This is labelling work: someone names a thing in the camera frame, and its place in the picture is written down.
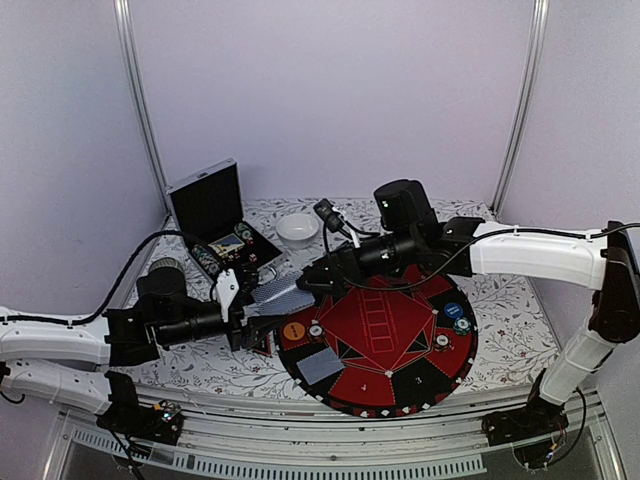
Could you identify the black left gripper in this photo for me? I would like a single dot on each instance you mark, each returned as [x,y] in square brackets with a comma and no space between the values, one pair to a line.
[249,333]

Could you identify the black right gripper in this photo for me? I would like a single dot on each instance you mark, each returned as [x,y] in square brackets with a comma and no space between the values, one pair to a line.
[333,260]

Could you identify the orange black hundred chip stack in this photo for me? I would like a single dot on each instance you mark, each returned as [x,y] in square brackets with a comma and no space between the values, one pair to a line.
[316,334]

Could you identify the orange big blind button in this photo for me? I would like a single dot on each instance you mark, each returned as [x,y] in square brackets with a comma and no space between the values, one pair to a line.
[294,331]

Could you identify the dealt blue playing card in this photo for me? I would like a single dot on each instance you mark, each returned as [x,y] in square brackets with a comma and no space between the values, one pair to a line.
[319,366]

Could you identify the blue small blind button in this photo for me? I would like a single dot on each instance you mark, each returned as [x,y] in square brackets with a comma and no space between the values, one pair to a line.
[453,310]

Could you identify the green fifty poker chip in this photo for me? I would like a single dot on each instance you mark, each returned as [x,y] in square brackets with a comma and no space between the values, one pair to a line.
[462,326]

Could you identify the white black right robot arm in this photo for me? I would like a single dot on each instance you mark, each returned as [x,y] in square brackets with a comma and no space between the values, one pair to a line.
[600,260]

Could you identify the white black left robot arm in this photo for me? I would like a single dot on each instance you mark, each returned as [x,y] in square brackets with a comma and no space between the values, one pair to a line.
[74,360]

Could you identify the black triangular all-in button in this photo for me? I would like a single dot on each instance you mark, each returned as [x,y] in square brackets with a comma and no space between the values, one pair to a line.
[263,348]

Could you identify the white ceramic bowl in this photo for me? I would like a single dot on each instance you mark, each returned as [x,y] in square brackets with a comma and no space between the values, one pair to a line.
[297,230]

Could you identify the row of poker chips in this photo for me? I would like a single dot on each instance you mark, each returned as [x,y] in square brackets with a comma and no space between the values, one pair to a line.
[205,260]

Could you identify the round red black poker mat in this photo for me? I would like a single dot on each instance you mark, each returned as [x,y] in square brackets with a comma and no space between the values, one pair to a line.
[384,336]

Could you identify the boxed playing card deck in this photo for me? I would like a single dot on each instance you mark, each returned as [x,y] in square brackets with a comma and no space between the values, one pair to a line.
[228,245]

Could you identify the short green chip row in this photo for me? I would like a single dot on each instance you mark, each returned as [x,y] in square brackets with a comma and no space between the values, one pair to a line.
[244,232]

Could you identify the striped grey cup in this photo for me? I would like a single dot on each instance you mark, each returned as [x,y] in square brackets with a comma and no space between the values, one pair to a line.
[166,262]

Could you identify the aluminium poker chip case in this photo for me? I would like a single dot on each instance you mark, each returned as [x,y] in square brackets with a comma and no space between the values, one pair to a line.
[208,205]

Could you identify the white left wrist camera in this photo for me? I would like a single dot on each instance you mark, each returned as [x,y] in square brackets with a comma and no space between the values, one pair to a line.
[235,290]

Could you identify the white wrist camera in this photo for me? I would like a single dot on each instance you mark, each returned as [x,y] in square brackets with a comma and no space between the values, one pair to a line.
[235,290]
[333,221]

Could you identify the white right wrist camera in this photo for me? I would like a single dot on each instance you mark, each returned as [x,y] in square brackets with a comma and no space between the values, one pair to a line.
[333,221]

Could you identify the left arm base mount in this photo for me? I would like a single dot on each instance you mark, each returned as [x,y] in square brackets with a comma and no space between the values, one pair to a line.
[160,423]

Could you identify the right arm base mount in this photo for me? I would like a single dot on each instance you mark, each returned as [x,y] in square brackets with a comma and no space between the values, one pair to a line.
[537,417]

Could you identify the left aluminium frame post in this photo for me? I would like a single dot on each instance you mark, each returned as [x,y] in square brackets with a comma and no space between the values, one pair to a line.
[124,26]

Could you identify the aluminium frame post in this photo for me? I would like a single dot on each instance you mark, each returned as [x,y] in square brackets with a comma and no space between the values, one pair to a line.
[124,26]
[531,67]

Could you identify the right aluminium frame post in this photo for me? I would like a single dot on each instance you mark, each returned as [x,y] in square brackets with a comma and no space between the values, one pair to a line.
[531,67]

